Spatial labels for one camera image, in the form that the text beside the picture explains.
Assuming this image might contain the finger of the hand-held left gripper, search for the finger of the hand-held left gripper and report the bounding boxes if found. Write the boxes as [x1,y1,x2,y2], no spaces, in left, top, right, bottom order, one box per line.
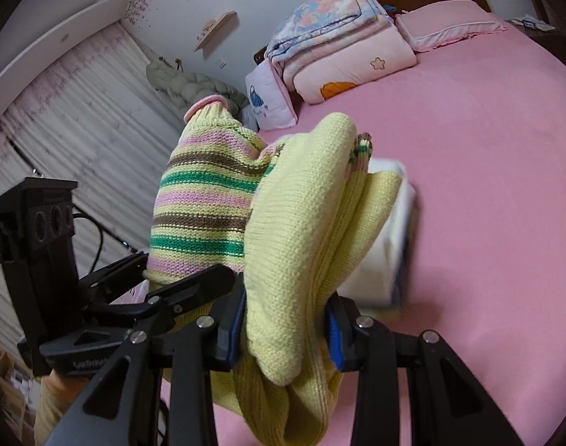
[78,253,150,306]
[85,265,239,334]

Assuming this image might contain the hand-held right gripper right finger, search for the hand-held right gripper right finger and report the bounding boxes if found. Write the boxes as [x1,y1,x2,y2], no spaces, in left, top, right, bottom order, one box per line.
[324,295,544,446]

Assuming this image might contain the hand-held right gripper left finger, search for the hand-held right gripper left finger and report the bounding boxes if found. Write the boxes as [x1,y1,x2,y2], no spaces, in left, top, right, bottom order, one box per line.
[43,283,246,446]

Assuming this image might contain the yellow striped knit sweater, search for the yellow striped knit sweater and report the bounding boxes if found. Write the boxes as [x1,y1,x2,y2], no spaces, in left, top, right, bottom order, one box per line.
[143,94,402,446]

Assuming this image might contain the person's left forearm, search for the person's left forearm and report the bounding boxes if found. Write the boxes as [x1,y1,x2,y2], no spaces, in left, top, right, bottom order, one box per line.
[34,372,94,446]

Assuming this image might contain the folded blue-grey garment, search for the folded blue-grey garment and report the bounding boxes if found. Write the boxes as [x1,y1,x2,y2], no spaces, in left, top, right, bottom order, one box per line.
[392,230,413,308]

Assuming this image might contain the pale pleated curtain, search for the pale pleated curtain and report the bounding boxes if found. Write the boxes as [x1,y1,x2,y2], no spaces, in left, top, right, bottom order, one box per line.
[0,23,204,335]

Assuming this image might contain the folded white sweater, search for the folded white sweater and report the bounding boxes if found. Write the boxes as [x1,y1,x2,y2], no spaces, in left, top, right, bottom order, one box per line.
[343,158,418,308]

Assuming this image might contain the cardboard boxes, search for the cardboard boxes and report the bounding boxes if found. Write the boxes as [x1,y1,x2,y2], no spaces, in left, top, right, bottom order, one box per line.
[0,334,38,430]

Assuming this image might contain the white curtain pelmet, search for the white curtain pelmet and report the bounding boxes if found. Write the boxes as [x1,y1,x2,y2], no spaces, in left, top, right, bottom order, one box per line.
[0,0,139,98]

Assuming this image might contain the bed with pink sheet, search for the bed with pink sheet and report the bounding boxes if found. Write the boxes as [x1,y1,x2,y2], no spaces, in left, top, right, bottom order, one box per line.
[120,19,566,446]

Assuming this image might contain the grey padded cushion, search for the grey padded cushion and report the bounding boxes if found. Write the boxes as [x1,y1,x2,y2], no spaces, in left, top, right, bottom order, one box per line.
[146,58,246,117]

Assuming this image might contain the small printed white pillow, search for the small printed white pillow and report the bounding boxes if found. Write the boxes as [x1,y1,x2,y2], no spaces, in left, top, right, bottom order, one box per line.
[245,62,297,132]

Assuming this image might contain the folded pink quilt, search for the folded pink quilt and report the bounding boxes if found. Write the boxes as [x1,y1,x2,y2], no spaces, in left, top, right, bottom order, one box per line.
[283,23,418,105]

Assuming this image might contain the folded floral blue quilt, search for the folded floral blue quilt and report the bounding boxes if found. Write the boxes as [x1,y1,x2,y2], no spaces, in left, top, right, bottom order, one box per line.
[266,0,392,66]

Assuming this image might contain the pink ruffled pillow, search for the pink ruffled pillow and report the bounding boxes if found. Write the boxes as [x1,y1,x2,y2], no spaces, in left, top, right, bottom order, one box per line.
[397,0,509,52]

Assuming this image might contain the dark wooden nightstand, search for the dark wooden nightstand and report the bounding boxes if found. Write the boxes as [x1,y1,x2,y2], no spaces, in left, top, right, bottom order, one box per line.
[510,14,566,56]

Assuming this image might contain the white cards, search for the white cards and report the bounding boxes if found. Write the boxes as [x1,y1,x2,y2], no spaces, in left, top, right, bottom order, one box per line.
[515,14,555,31]

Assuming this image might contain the black cable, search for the black cable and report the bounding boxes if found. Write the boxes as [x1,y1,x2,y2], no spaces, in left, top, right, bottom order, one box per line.
[71,213,105,271]

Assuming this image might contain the wooden wall shelf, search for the wooden wall shelf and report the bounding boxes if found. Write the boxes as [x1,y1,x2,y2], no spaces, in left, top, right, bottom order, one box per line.
[194,10,238,52]

